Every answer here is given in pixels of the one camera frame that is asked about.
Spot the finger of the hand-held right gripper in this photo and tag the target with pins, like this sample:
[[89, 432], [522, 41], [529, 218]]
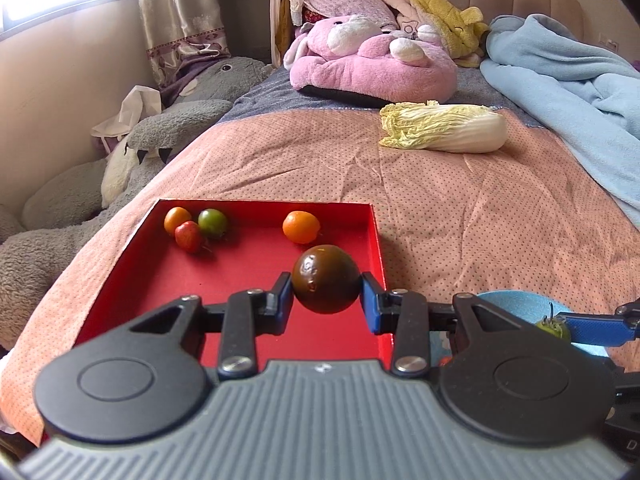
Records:
[[595, 327]]

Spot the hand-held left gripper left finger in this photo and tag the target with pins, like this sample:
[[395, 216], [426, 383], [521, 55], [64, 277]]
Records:
[[286, 305]]

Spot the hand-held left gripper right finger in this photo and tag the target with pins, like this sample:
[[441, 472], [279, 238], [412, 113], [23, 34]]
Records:
[[370, 305]]

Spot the green round fruit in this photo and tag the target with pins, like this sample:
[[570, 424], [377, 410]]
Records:
[[212, 222], [552, 331]]

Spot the large dark brown fruit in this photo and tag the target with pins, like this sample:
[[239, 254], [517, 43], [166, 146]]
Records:
[[325, 280]]

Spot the red cardboard box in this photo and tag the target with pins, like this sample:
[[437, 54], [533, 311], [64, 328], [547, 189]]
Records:
[[240, 260]]

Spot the light blue plate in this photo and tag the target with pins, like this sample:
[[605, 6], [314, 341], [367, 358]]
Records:
[[520, 305]]

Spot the oval orange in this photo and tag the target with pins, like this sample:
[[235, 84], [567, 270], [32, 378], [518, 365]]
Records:
[[301, 227]]

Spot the small red fruit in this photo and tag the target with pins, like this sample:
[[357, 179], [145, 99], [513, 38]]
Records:
[[188, 236]]

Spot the small round orange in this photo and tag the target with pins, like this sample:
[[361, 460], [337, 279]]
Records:
[[174, 219]]

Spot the napa cabbage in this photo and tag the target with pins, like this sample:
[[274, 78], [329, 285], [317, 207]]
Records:
[[450, 127]]

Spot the grey blue bed sheet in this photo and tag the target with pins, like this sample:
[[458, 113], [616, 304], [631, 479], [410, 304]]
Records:
[[270, 95]]

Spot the grey plush toy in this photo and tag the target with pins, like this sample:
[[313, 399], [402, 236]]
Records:
[[165, 120]]

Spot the pink plush rabbit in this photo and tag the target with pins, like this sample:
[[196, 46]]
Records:
[[375, 70]]

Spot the white tote bag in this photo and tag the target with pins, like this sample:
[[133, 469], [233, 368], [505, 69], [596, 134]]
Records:
[[132, 112]]

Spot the purple cloth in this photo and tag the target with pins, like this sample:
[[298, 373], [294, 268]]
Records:
[[192, 75]]

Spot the light blue blanket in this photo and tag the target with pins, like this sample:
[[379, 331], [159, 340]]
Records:
[[565, 70]]

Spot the beige orange cloth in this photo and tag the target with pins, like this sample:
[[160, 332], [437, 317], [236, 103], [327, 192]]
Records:
[[285, 10]]

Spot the yellow blanket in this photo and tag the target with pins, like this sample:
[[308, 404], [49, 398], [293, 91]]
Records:
[[450, 20]]

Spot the pink garment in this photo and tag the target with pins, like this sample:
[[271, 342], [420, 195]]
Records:
[[400, 10]]

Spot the pink textured pillow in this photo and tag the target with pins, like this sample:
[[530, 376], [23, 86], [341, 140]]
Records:
[[345, 2]]

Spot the beige patterned curtain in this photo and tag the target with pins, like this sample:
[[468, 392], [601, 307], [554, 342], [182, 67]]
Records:
[[175, 10]]

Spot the white wall socket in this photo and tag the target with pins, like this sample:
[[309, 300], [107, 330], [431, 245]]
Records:
[[610, 42]]

